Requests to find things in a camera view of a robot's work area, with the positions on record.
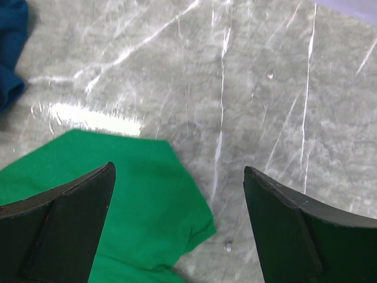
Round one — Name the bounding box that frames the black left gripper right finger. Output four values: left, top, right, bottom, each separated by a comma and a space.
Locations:
243, 166, 376, 282

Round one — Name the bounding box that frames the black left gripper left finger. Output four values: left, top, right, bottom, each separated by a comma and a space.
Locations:
1, 162, 115, 282

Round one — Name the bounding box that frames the folded navy blue t shirt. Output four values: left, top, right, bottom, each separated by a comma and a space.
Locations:
1, 0, 28, 110

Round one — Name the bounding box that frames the green t shirt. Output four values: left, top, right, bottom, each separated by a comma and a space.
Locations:
1, 130, 216, 282

